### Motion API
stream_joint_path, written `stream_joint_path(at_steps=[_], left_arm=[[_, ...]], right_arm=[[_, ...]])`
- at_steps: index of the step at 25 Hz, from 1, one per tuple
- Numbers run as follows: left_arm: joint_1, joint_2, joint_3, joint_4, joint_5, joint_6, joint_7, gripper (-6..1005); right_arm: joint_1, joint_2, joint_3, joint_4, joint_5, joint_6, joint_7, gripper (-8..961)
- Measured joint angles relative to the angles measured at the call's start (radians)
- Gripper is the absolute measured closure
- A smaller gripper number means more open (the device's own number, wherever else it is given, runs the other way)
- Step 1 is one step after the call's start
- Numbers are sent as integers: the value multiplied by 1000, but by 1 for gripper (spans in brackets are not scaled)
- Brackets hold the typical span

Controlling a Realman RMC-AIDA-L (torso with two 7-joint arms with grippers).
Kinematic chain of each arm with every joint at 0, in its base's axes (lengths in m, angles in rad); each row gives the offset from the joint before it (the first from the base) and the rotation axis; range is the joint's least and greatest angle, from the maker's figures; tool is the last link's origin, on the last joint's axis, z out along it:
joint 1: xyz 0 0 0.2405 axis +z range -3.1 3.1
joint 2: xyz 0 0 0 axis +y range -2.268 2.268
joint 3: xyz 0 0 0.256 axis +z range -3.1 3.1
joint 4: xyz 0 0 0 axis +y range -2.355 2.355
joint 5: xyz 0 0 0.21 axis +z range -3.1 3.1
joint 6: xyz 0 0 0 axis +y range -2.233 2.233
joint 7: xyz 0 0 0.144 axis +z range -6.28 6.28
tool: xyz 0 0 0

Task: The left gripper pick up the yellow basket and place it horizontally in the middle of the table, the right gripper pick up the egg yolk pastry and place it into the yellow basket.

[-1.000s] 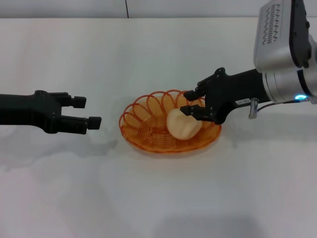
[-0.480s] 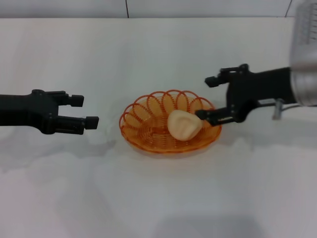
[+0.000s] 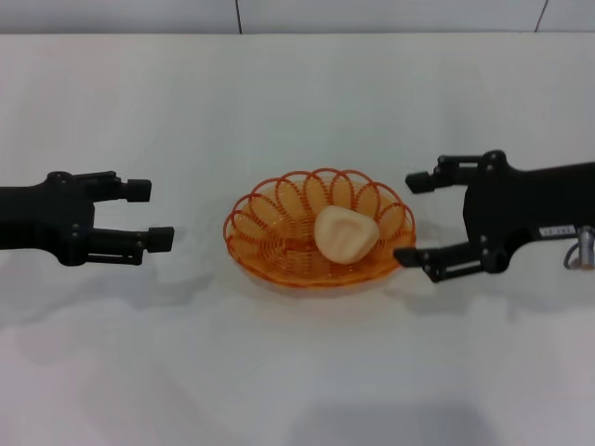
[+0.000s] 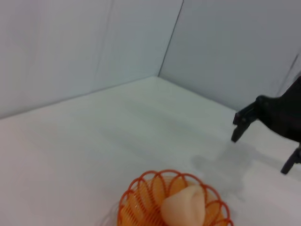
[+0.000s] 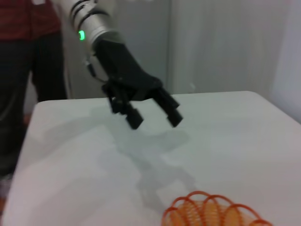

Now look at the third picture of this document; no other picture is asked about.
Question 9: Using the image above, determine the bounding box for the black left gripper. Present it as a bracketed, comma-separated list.
[0, 170, 176, 268]

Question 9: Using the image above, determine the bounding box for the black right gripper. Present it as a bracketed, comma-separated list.
[392, 149, 595, 285]

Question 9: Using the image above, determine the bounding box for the pale beige bread roll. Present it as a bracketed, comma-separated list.
[313, 204, 379, 266]

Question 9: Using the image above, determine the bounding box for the orange woven plastic basket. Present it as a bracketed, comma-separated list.
[223, 167, 417, 285]

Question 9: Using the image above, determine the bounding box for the right arm silver cable connector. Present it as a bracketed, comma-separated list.
[562, 224, 595, 271]

